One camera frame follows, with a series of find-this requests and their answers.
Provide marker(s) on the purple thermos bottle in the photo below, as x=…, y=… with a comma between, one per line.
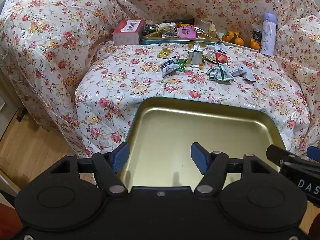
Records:
x=268, y=37

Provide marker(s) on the pink snack packet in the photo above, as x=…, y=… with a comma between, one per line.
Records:
x=187, y=31

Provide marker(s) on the white yellow snack packet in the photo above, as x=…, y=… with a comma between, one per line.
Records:
x=166, y=25

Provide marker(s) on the pink cardboard box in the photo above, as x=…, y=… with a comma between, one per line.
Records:
x=126, y=38

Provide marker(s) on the silver yellow snack packet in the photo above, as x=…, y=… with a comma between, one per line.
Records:
x=197, y=47

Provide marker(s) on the dark coffee can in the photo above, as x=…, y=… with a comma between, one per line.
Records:
x=257, y=34

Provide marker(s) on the blue white snack packet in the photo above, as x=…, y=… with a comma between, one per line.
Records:
x=170, y=67

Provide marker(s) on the white packet with dark print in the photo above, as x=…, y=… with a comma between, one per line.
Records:
x=238, y=70

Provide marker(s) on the red white snack packet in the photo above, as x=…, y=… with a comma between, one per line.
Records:
x=221, y=58

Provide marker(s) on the gold paper wrapper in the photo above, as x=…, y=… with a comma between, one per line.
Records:
x=212, y=28

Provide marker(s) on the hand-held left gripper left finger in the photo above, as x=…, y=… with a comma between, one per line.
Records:
x=121, y=156

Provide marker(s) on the black remote control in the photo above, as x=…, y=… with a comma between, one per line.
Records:
x=178, y=20

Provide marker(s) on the dark purple snack packet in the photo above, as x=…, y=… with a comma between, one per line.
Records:
x=170, y=33

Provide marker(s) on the olive striped snack packet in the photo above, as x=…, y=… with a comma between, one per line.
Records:
x=210, y=57

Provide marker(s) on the orange mandarin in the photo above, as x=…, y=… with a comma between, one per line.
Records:
x=235, y=33
x=255, y=44
x=227, y=37
x=238, y=41

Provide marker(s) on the floral cloth covered sofa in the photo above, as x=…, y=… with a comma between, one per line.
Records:
x=125, y=85

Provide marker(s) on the teal tin tray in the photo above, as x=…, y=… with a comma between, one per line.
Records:
x=180, y=41

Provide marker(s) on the yellow candy packet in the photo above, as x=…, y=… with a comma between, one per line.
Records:
x=163, y=53

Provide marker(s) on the gold metal tray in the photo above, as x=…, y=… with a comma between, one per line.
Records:
x=200, y=122

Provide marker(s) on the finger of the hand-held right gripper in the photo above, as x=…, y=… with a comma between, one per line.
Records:
x=314, y=153
x=280, y=155

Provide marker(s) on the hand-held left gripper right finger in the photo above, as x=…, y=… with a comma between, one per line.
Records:
x=198, y=158

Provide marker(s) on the white fruit plate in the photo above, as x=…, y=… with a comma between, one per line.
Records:
x=245, y=47

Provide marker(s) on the silver gold snack packet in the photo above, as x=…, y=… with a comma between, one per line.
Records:
x=195, y=60

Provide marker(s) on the dark red cloth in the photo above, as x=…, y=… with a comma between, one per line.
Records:
x=7, y=220

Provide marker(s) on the green white snack packet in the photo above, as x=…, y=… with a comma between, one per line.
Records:
x=220, y=74

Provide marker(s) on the dark green wrapped candies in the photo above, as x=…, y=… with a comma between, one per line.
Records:
x=149, y=28

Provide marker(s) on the green foil candy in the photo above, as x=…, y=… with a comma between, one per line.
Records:
x=182, y=65

